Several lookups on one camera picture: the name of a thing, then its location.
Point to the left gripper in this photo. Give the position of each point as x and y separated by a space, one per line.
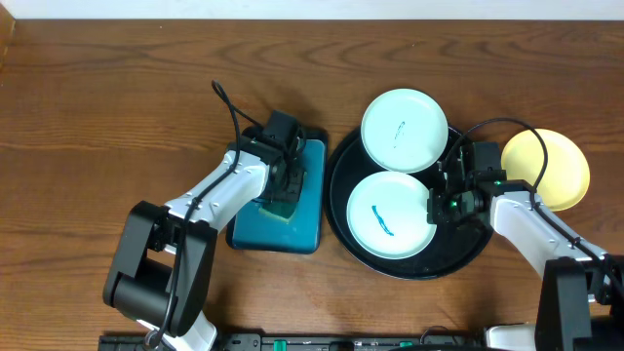
289 187

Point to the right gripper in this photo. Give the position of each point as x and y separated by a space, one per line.
436 214

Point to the green sponge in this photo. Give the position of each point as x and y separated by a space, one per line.
279 210

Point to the pale green plate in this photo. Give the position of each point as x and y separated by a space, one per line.
387 215
404 130

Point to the yellow plate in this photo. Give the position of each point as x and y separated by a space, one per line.
567 176

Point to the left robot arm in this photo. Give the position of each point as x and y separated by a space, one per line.
161 270

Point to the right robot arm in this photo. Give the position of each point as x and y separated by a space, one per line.
581 299

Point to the black round tray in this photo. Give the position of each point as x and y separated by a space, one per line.
452 248

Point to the teal rectangular tray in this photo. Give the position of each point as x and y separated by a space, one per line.
252 230

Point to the pale green plate top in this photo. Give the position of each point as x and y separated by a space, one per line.
404 130

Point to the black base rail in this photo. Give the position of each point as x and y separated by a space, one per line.
256 342

